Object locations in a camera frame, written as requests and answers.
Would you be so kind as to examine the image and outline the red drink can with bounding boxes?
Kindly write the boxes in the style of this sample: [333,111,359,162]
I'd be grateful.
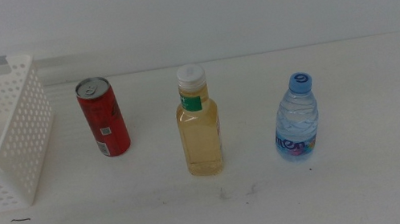
[72,72,134,162]

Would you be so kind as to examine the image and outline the clear water bottle blue cap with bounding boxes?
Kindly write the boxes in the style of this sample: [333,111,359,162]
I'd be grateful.
[263,70,327,165]

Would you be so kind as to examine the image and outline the yellow tea bottle white cap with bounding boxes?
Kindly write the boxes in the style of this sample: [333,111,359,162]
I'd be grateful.
[167,60,230,181]

